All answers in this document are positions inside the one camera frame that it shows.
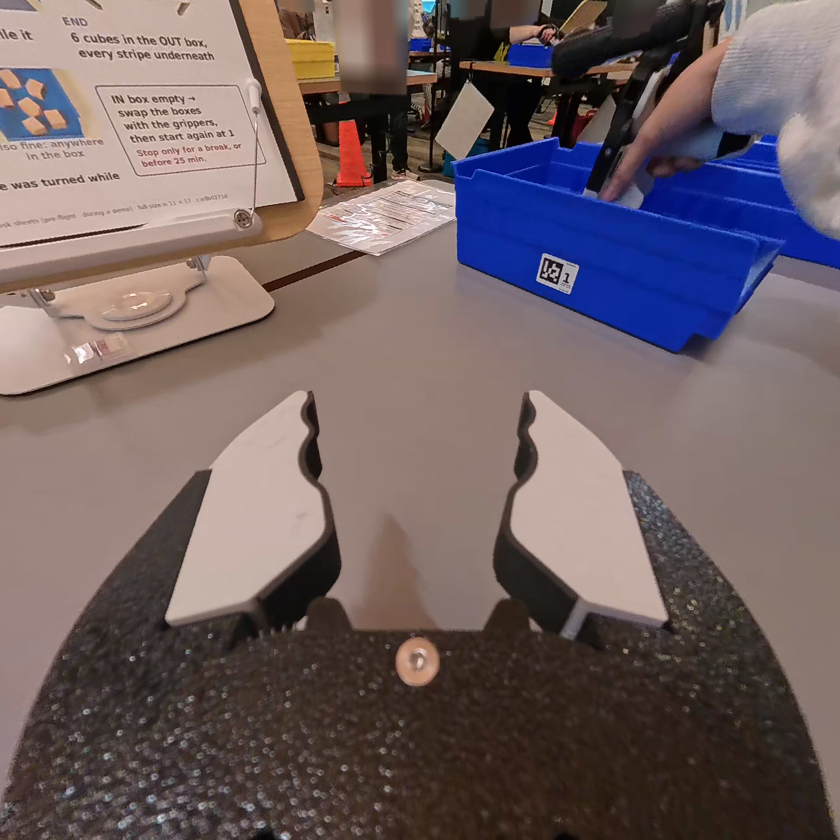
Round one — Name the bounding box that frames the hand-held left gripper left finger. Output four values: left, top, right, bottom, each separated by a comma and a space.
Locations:
164, 391, 342, 641

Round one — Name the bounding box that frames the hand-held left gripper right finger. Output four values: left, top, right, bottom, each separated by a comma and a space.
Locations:
493, 390, 670, 641

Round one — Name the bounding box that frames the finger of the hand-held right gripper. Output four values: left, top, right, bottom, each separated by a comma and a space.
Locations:
613, 176, 656, 210
583, 150, 624, 199

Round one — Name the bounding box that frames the person's right forearm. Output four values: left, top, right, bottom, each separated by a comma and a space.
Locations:
710, 0, 840, 238

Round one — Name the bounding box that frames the person's right hand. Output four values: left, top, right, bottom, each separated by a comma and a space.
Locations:
599, 38, 732, 202

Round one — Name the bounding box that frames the wooden book stand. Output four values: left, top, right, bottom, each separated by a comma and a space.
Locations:
558, 0, 608, 37

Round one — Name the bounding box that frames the grey hanging card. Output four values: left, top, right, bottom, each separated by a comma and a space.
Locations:
576, 95, 618, 147
435, 80, 494, 160

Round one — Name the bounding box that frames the wooden-top background table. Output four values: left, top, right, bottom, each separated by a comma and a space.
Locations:
298, 71, 437, 185
459, 60, 634, 142

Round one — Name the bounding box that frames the instruction board on stand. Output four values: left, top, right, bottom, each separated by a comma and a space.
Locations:
0, 0, 324, 396

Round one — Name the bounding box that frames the laminated instruction sheet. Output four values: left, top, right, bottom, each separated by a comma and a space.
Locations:
305, 180, 457, 257

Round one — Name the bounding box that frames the small clear label packet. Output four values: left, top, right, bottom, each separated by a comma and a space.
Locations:
66, 331, 129, 363

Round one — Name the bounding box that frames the yellow box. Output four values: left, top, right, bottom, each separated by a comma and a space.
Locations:
285, 39, 337, 81

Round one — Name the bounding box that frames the printed instruction poster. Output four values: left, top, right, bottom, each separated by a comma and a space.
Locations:
0, 0, 304, 247

